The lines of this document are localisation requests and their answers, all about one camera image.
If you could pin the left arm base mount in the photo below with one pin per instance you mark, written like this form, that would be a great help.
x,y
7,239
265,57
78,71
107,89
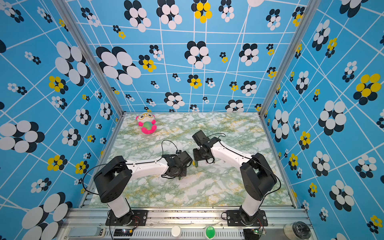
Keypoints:
x,y
133,218

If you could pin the aluminium corner post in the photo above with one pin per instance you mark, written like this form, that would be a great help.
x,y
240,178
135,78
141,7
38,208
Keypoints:
x,y
79,38
288,57

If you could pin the aluminium corner post left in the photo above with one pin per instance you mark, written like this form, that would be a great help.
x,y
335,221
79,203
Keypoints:
x,y
79,38

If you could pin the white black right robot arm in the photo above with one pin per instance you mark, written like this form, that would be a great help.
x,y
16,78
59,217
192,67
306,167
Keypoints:
x,y
257,175

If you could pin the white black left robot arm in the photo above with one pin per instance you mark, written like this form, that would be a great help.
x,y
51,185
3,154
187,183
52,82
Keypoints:
x,y
113,177

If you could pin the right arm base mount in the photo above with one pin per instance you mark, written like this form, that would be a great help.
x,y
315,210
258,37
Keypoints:
x,y
237,218

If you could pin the aluminium corner post right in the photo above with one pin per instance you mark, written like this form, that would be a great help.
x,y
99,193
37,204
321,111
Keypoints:
x,y
288,57

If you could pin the pink white plush toy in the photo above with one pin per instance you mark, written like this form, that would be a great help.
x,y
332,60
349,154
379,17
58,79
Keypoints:
x,y
147,123

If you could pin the white round button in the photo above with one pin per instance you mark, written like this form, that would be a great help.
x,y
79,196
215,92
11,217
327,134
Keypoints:
x,y
176,231

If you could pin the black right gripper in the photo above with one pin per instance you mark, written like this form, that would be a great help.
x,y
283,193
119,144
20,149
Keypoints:
x,y
196,156

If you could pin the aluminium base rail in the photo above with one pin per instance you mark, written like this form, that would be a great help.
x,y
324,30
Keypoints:
x,y
90,224

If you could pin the green push button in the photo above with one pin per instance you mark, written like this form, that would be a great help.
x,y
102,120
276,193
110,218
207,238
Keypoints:
x,y
210,233

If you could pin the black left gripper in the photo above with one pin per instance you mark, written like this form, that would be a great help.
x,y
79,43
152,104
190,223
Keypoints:
x,y
184,174

